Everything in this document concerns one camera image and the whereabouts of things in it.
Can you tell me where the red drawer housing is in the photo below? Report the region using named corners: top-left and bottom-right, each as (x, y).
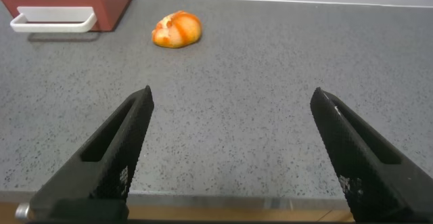
top-left (0, 0), bottom-right (135, 32)

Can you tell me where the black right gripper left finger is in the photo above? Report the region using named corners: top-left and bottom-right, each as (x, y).
top-left (28, 85), bottom-right (155, 222)

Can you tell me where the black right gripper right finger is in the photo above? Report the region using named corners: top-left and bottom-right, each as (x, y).
top-left (309, 87), bottom-right (433, 223)

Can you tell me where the orange bread roll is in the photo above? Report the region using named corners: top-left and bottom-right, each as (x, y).
top-left (151, 9), bottom-right (203, 49)

